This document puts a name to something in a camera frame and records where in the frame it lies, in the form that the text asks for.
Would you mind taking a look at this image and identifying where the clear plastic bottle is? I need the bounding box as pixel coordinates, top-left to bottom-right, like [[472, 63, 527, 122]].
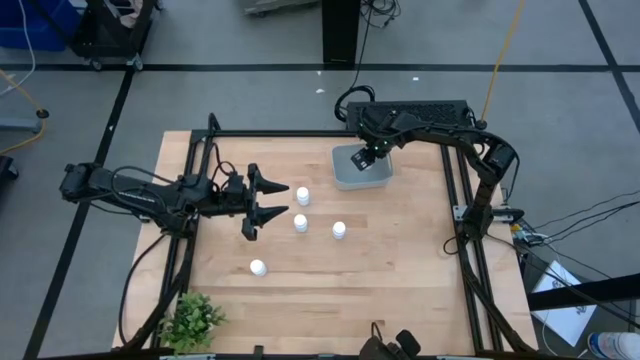
[[587, 331, 640, 360]]

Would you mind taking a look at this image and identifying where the small green potted plant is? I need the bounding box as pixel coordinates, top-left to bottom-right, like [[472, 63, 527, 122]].
[[158, 291, 229, 356]]

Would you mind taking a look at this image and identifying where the black coiled power cable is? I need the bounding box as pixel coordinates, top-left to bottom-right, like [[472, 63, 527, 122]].
[[333, 9, 376, 124]]

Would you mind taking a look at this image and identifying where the white paper sheet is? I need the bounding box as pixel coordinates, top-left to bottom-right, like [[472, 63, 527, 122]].
[[529, 259, 599, 348]]

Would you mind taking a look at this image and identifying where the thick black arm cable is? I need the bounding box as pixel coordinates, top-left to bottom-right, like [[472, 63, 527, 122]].
[[118, 232, 169, 346]]

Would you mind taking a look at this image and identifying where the grey stand base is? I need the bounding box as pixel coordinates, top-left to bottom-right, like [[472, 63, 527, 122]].
[[0, 116, 44, 134]]

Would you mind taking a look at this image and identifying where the grey platform base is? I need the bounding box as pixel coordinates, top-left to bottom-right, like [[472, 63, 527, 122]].
[[243, 0, 321, 16]]

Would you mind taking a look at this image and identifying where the yellow floor cable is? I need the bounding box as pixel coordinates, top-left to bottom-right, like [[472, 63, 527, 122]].
[[0, 68, 50, 156]]

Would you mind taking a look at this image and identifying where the blue plastic bin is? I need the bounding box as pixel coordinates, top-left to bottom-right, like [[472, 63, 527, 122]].
[[0, 0, 84, 51]]

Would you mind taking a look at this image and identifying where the thin black cable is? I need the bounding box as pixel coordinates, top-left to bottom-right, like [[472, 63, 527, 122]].
[[532, 188, 640, 231]]

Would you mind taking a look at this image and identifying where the black flat beam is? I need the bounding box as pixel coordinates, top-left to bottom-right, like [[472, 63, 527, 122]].
[[527, 272, 640, 312]]

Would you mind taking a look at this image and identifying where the black cable bundle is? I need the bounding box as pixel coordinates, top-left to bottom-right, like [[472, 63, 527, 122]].
[[359, 0, 401, 29]]

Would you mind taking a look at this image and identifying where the black upright post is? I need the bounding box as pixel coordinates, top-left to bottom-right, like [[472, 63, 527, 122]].
[[321, 0, 362, 66]]

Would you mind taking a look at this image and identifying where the white cable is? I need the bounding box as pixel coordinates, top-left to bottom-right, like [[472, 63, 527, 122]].
[[0, 0, 37, 97]]

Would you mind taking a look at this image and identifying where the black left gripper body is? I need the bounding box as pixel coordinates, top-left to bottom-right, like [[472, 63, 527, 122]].
[[219, 163, 261, 242]]

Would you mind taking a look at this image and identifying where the black caster foot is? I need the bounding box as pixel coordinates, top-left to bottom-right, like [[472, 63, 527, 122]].
[[0, 155, 20, 181]]

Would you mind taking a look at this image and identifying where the yellow cable with black foot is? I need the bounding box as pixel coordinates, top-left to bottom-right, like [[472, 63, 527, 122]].
[[477, 0, 527, 130]]

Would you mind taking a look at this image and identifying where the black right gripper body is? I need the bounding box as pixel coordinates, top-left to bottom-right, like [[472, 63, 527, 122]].
[[350, 145, 377, 173]]

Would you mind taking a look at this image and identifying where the grey plastic basket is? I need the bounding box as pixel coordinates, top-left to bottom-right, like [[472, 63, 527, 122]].
[[331, 142, 395, 192]]

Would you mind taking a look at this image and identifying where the black silver mounted device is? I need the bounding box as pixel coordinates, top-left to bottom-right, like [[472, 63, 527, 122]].
[[492, 205, 525, 224]]

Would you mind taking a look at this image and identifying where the black metal table frame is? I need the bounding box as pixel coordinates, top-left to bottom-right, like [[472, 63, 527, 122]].
[[122, 112, 539, 355]]

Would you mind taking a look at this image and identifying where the black perforated computer case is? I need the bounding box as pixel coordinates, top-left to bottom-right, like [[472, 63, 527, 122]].
[[345, 100, 474, 132]]

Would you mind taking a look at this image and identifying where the black bulky object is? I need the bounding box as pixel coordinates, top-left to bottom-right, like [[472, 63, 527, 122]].
[[358, 321, 422, 360]]

